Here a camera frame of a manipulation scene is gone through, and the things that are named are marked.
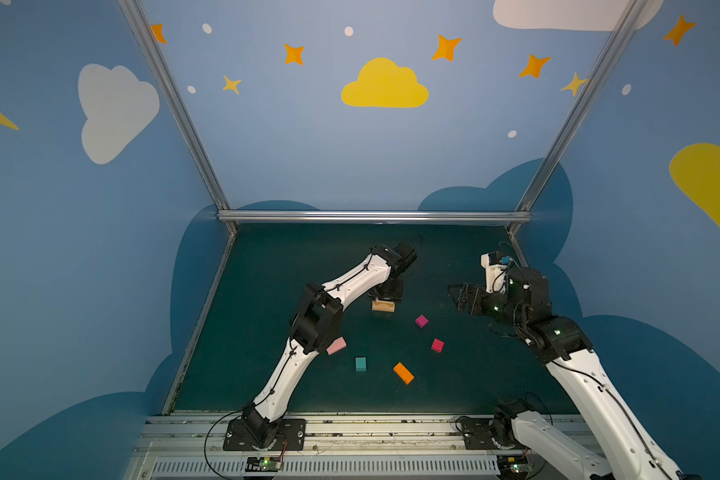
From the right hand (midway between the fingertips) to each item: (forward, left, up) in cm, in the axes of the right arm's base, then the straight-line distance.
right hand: (464, 284), depth 73 cm
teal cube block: (-13, +26, -23) cm, 37 cm away
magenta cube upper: (+2, +7, -25) cm, 26 cm away
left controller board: (-38, +48, -25) cm, 66 cm away
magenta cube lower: (-6, +3, -25) cm, 26 cm away
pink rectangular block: (-7, +34, -26) cm, 43 cm away
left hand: (+8, +17, -21) cm, 28 cm away
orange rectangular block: (-15, +13, -25) cm, 32 cm away
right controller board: (-35, -13, -27) cm, 46 cm away
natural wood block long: (+6, +19, -24) cm, 32 cm away
